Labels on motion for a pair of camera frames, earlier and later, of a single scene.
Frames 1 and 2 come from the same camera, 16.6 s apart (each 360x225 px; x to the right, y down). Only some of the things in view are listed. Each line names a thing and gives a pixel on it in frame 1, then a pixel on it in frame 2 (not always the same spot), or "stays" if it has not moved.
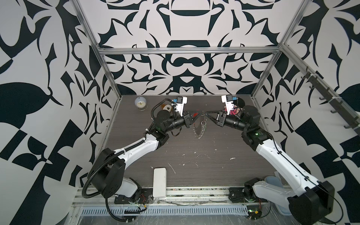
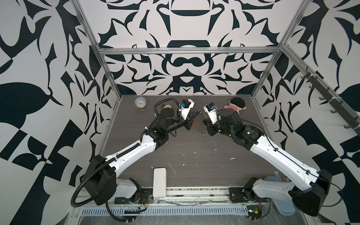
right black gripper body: [222, 122] -> [213, 129]
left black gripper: [187, 120] stays
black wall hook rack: [353, 121] stays
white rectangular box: [159, 183] stays
